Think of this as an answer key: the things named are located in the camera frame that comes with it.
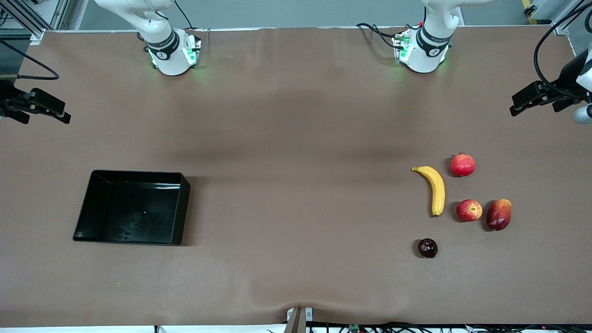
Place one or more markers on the red yellow apple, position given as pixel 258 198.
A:
pixel 469 211

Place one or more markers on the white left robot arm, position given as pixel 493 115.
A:
pixel 428 51

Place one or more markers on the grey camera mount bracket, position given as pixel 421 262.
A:
pixel 298 320

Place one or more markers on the red yellow mango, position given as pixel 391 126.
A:
pixel 498 215

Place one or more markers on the black plastic box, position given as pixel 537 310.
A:
pixel 134 208

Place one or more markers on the brown table cover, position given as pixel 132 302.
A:
pixel 296 277

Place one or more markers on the yellow banana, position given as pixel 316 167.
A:
pixel 437 189

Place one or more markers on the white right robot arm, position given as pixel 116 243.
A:
pixel 162 41

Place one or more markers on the dark purple mangosteen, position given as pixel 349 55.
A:
pixel 428 248

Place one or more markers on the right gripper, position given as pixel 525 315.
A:
pixel 6 96

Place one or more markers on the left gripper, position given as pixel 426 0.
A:
pixel 564 83

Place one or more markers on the aluminium frame profile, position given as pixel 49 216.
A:
pixel 566 21
pixel 27 21

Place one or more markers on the red pomegranate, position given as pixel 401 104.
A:
pixel 463 165

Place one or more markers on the small green circuit board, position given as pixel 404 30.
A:
pixel 354 328

